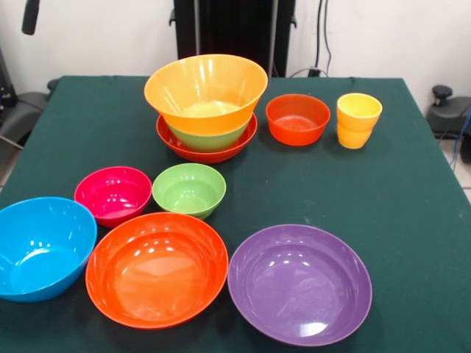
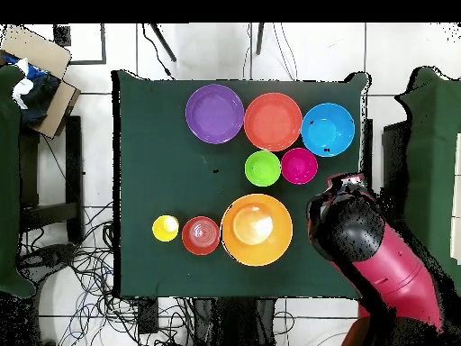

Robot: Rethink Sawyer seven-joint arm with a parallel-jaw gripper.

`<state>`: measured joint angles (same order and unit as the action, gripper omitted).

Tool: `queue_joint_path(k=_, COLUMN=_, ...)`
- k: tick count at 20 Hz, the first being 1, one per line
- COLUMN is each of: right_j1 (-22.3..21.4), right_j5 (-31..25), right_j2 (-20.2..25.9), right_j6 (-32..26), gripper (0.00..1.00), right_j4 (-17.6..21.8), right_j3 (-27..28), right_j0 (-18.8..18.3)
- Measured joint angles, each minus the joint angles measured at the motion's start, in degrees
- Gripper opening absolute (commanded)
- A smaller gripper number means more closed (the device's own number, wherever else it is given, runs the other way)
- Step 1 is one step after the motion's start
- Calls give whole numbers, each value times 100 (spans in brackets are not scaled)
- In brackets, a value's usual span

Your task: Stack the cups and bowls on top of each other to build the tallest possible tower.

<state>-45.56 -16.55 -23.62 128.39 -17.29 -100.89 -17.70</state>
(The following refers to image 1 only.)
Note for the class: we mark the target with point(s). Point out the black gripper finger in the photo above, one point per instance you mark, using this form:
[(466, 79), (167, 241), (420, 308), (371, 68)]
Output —
[(30, 18)]

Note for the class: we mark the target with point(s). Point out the large orange bowl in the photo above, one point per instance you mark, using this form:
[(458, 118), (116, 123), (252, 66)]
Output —
[(206, 84)]

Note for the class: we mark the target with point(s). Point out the large green bowl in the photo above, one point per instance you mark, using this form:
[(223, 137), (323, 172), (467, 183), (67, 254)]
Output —
[(206, 141)]

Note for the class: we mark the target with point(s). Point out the large red bowl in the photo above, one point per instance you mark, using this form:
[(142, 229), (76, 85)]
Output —
[(156, 276), (206, 156)]

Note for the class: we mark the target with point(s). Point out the black device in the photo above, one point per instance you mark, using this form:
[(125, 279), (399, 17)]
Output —
[(5, 84)]

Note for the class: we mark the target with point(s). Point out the pink bowl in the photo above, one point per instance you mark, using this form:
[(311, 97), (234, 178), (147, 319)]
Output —
[(112, 195)]

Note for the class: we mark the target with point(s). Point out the small green bowl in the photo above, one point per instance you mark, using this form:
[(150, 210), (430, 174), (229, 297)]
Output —
[(188, 191)]

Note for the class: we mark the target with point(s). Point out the blue bowl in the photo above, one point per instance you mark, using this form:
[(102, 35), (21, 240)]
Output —
[(40, 253)]

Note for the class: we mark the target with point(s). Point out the small red bowl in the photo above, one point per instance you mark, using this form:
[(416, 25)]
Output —
[(298, 121)]

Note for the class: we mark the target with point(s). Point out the yellow cup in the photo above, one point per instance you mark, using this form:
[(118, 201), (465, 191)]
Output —
[(358, 117)]

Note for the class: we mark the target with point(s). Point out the dark green table cloth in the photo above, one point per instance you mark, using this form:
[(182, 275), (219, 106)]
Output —
[(331, 184)]

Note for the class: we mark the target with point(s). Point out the purple bowl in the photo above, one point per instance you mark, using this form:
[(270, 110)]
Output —
[(300, 287)]

